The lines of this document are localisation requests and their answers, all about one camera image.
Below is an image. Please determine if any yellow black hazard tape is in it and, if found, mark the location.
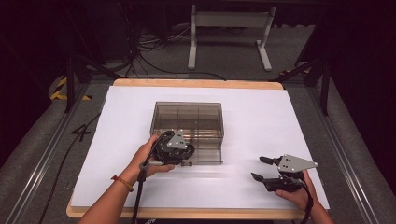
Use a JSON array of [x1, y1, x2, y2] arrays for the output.
[[49, 77, 93, 102]]

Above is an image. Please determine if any hand-held gripper cable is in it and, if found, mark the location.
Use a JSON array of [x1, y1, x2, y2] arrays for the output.
[[299, 178, 315, 224], [131, 130, 175, 224]]

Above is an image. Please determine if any person's left hand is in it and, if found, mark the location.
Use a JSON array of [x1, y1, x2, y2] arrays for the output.
[[128, 133, 176, 185]]

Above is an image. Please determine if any tangle of cables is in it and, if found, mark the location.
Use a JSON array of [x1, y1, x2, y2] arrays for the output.
[[122, 18, 194, 64]]

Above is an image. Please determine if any person's right hand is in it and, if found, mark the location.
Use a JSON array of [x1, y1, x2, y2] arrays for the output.
[[275, 170, 319, 212]]

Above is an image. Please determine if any long black floor cable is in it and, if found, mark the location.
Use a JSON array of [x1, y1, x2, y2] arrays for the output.
[[136, 50, 227, 82]]

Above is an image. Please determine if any thin black floor cable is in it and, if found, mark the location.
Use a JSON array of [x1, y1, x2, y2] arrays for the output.
[[37, 112, 102, 224]]

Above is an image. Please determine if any smoky transparent drawer organizer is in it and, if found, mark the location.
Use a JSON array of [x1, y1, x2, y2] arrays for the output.
[[149, 101, 225, 166]]

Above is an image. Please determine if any right hand-held gripper cable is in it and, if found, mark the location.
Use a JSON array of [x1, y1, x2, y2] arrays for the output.
[[299, 178, 315, 224]]

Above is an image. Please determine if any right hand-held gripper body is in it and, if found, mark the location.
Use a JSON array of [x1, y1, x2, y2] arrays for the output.
[[264, 154, 319, 192]]

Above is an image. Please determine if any red wristband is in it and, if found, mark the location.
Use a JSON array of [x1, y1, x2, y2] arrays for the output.
[[110, 175, 135, 193]]

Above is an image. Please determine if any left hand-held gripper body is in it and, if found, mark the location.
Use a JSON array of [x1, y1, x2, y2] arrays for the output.
[[153, 130, 196, 166]]

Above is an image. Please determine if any left hand-held gripper cable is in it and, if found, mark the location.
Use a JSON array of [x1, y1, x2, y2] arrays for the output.
[[131, 130, 175, 224]]

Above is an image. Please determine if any black metal stand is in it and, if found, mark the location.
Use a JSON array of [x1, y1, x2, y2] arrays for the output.
[[64, 54, 120, 114], [269, 57, 331, 117]]

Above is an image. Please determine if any white metal desk frame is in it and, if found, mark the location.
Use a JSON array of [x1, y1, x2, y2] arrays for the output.
[[187, 4, 277, 73]]

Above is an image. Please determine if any aluminium floor rail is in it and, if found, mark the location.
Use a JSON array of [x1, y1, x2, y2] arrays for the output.
[[4, 81, 92, 224], [306, 85, 382, 224]]

